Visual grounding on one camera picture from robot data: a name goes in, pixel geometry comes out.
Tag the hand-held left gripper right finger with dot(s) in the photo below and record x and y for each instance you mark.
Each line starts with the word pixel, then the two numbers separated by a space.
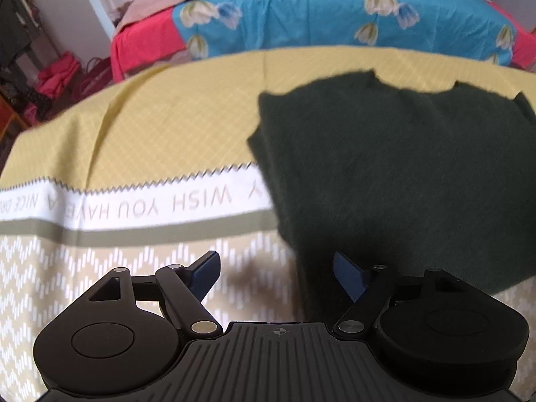
pixel 349 277

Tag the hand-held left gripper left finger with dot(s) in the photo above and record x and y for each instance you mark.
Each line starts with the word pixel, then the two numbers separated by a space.
pixel 205 273

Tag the dark green knit sweater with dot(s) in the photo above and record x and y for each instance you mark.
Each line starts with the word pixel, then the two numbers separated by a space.
pixel 398 176

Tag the red clothes pile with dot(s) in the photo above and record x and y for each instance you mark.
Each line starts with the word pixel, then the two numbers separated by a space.
pixel 56 77

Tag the hanging dark clothes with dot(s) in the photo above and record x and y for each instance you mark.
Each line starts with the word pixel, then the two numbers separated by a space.
pixel 14 29

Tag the yellow patterned blanket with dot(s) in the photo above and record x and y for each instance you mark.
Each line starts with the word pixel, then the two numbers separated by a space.
pixel 146 134

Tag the pink bag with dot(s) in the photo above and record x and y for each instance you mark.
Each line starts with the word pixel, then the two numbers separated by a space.
pixel 96 77

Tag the bed with blue floral cover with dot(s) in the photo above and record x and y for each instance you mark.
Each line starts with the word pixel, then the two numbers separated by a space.
pixel 142 42

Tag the wooden shelf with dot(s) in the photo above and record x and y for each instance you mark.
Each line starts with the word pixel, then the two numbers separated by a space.
pixel 8 121

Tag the blue floral quilt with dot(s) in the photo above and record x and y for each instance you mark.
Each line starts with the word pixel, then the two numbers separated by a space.
pixel 314 8

